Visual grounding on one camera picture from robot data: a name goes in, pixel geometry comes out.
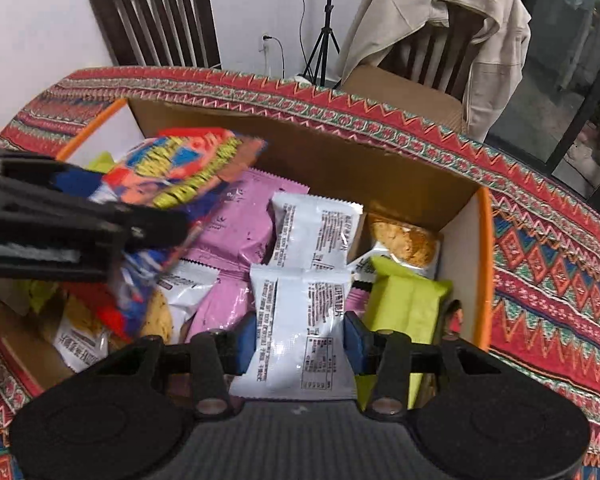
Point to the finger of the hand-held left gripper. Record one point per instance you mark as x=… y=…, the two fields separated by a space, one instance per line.
x=40 y=172
x=80 y=225

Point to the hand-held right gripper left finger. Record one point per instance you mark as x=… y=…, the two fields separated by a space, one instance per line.
x=245 y=345

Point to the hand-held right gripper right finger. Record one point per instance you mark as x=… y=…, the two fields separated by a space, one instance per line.
x=355 y=347

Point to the white snack packet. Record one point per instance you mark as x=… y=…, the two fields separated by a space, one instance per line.
x=300 y=310

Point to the green snack packet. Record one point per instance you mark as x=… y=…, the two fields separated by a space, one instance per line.
x=405 y=300

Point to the red blue yellow snack packet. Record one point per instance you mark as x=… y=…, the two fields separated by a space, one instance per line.
x=180 y=160

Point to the pile of mixed snack packets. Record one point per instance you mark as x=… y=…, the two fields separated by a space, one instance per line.
x=315 y=230

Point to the orange cardboard box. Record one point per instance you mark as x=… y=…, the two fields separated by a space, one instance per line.
x=330 y=160

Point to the dark wooden chair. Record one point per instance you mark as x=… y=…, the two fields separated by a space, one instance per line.
x=150 y=10

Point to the red patterned tablecloth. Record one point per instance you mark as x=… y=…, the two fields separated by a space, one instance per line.
x=555 y=285

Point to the brown seat cushion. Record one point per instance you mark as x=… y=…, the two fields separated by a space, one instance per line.
x=405 y=97

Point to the wooden chair with jacket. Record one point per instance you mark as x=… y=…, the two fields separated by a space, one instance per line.
x=440 y=55

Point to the studio light on stand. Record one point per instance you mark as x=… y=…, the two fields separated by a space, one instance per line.
x=327 y=20

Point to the beige jacket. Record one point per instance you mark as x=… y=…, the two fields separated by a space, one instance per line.
x=405 y=5

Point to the black framed glass sliding door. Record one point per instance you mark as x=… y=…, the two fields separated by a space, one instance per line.
x=570 y=60

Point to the white wall socket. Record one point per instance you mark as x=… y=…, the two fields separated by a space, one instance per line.
x=265 y=42

